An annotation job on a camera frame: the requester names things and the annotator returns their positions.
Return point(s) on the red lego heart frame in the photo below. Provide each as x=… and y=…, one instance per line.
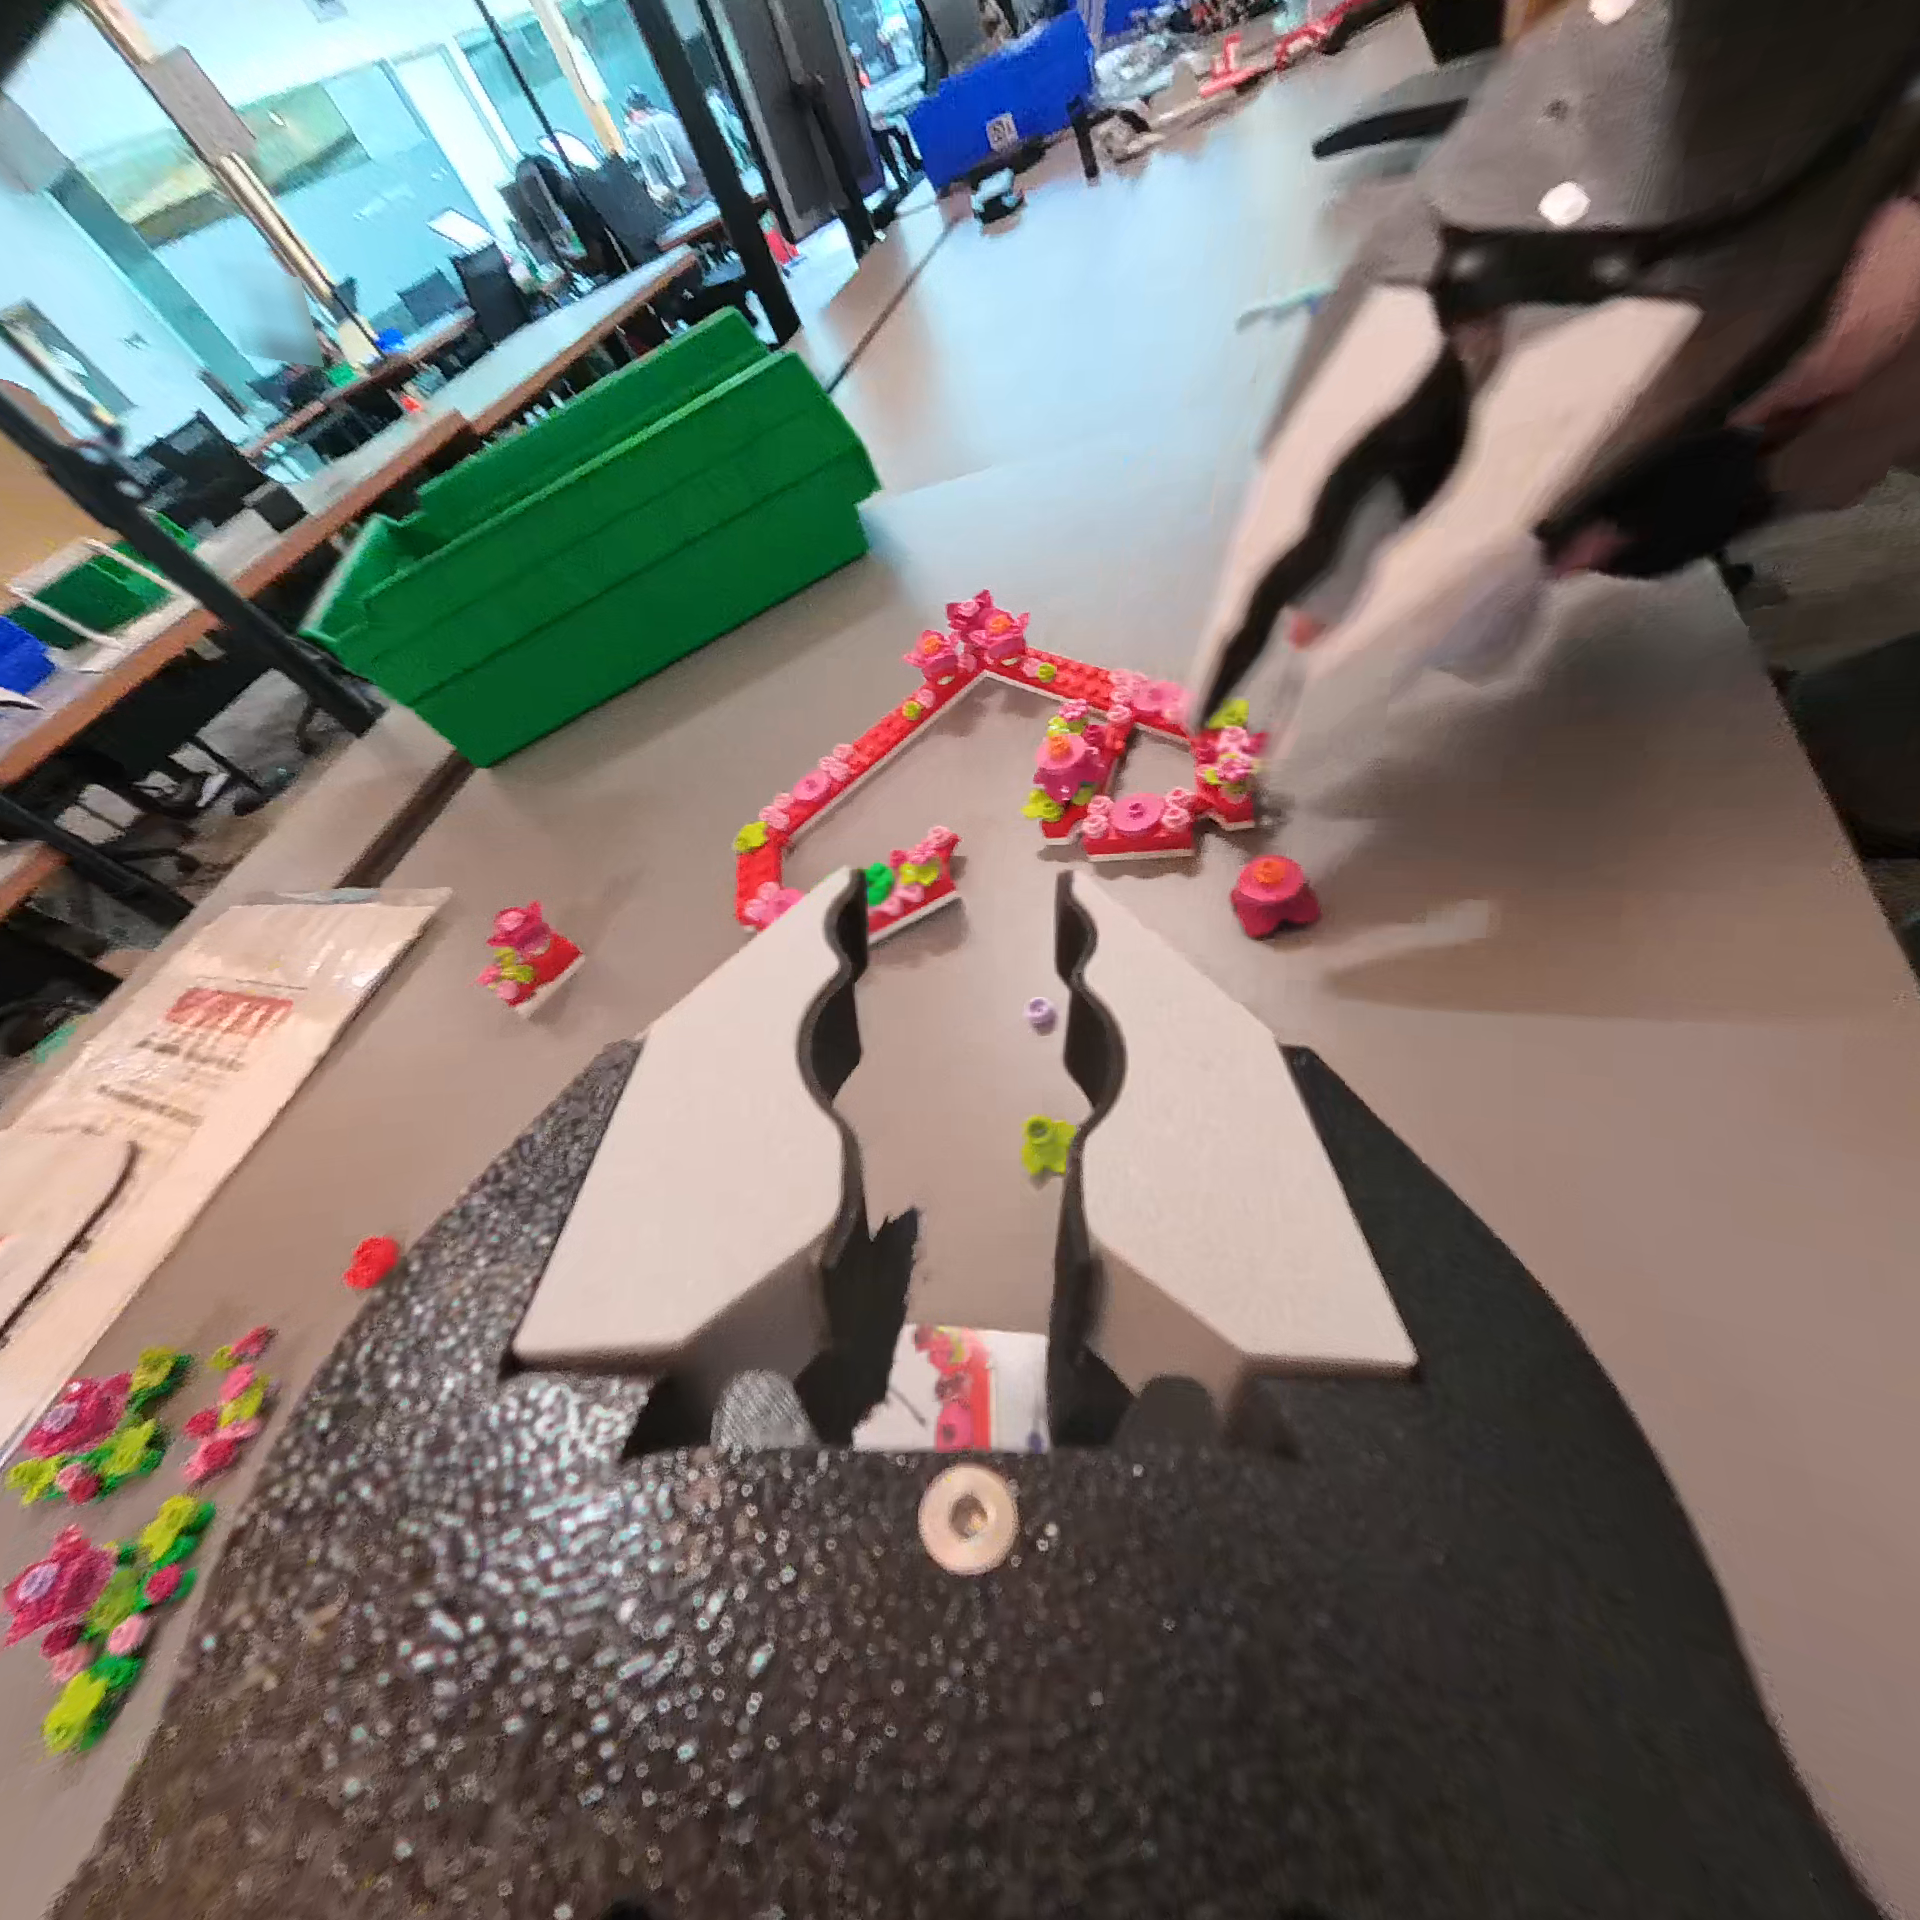
x=862, y=757

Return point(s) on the small red lego piece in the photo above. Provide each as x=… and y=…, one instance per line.
x=371, y=1260

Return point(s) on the person's right hand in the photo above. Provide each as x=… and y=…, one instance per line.
x=1861, y=377

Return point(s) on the green plastic bin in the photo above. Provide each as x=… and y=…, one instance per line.
x=629, y=405
x=599, y=630

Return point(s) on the small lego heart charm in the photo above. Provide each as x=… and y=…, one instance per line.
x=524, y=955

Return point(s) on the clear bag with printed sheet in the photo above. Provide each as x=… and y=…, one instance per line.
x=226, y=1051

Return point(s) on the small pink lego flower cluster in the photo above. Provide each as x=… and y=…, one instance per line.
x=229, y=1403

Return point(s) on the person's grey-brown clothing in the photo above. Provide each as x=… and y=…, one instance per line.
x=1861, y=599

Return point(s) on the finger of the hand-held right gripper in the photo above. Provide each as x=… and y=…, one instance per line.
x=1561, y=405
x=1335, y=436

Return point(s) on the black metal stand leg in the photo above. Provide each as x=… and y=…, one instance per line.
x=195, y=579

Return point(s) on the lego rose and leaves cluster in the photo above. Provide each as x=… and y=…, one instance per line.
x=91, y=1425
x=84, y=1612

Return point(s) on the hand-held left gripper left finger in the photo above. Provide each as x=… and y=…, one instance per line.
x=691, y=1155

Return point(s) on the lime lego leaf piece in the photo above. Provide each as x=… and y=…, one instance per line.
x=1045, y=1143

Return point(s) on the long office desk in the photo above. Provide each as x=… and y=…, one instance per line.
x=571, y=331

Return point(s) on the lego instruction booklet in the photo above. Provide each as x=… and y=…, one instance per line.
x=962, y=1382

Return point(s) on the black pillar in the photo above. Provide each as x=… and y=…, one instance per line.
x=722, y=182

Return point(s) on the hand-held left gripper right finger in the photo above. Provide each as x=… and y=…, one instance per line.
x=1245, y=1202

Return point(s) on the blue plastic crate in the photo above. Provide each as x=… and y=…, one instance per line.
x=1005, y=91

